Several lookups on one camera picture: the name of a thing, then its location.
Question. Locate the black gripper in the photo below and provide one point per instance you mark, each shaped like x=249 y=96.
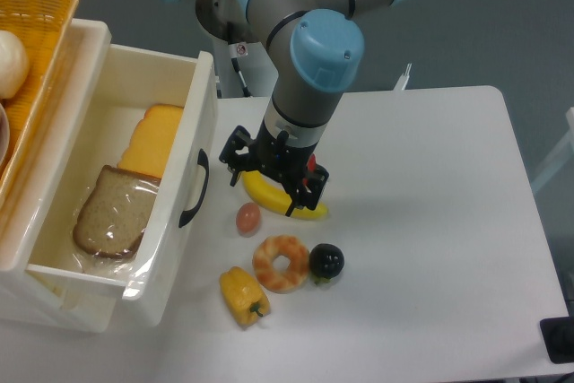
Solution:
x=273 y=157

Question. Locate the brown egg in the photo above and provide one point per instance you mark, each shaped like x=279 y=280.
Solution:
x=248 y=219

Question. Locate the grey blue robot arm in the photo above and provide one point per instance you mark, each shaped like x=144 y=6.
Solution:
x=316 y=48

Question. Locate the yellow banana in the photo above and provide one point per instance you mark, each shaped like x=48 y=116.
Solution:
x=275 y=200

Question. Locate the red bell pepper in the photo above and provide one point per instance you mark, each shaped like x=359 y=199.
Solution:
x=310 y=169

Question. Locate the orange bread slice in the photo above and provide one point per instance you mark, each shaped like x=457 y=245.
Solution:
x=151 y=142

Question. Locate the yellow bell pepper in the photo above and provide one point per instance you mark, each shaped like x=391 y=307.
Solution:
x=243 y=296

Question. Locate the white clip behind table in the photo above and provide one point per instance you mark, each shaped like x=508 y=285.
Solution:
x=403 y=79

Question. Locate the white plastic drawer box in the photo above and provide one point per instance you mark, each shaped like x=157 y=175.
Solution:
x=100 y=93

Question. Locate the brown wrapped bread slice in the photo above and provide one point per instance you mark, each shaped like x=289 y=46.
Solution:
x=112 y=221

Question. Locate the dark bowl rim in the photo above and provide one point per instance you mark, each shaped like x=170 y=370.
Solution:
x=5 y=135

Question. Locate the yellow wicker basket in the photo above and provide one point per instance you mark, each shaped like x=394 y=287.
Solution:
x=41 y=25

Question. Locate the white round bun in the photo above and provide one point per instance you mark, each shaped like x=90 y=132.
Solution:
x=15 y=64

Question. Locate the black device at edge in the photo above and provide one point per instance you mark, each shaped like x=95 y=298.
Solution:
x=558 y=338

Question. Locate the black drawer handle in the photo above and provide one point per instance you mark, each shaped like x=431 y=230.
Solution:
x=188 y=214

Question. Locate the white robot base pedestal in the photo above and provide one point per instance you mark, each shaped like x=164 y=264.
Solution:
x=242 y=65

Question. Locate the white frame at right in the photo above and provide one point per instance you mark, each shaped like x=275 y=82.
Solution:
x=556 y=158

